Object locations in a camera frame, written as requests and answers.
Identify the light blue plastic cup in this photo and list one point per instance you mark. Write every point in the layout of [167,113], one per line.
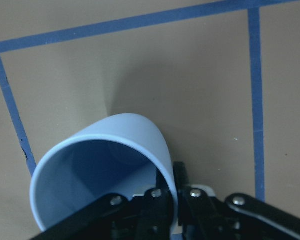
[119,154]

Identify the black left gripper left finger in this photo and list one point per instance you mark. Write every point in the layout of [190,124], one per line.
[157,211]

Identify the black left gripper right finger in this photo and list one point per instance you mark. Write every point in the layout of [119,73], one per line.
[195,208]

